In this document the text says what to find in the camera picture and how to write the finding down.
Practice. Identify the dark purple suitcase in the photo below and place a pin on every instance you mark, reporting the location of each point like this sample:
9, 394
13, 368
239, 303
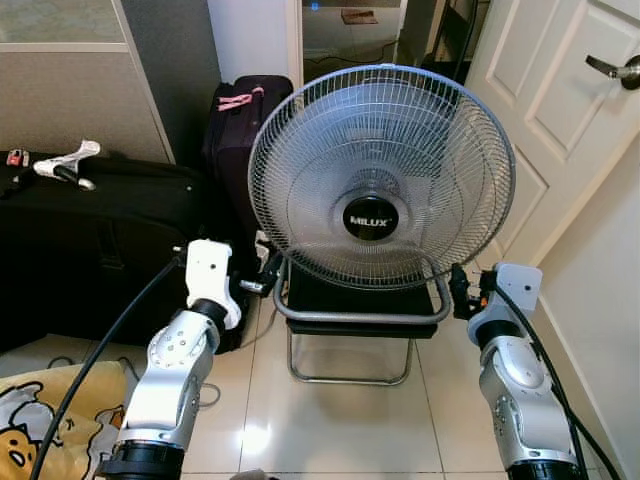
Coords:
232, 145

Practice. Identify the silver electric fan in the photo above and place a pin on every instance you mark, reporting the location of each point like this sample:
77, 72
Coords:
380, 218

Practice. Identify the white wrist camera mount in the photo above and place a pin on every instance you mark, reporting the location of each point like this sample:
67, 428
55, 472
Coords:
210, 270
518, 285

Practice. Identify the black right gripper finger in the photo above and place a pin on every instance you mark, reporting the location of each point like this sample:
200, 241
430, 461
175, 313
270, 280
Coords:
459, 292

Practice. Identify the white panel door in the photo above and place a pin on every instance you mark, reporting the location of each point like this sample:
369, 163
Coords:
560, 110

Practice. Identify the large black luggage bag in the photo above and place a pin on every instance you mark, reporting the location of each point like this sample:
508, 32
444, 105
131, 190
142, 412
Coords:
90, 250

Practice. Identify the small brown box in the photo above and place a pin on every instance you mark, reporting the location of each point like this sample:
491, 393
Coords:
358, 17

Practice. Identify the black metal folding chair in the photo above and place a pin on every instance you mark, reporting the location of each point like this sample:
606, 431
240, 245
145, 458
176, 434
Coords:
350, 300

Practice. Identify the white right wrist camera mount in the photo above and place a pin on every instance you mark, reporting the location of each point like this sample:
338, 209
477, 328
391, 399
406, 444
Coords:
518, 285

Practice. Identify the small red tag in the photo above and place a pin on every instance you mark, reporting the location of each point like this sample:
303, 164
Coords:
16, 158

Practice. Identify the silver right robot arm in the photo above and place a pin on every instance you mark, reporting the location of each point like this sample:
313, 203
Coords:
515, 390

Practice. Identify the grey wardrobe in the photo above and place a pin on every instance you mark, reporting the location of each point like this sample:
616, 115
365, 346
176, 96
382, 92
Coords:
70, 100

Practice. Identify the yellow cartoon egg blanket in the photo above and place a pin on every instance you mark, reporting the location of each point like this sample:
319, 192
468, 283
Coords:
15, 440

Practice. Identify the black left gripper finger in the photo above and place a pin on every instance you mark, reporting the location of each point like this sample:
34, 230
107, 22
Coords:
272, 272

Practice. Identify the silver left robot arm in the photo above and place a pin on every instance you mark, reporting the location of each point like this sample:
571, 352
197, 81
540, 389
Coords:
165, 370

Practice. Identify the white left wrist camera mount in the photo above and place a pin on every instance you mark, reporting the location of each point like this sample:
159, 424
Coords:
210, 270

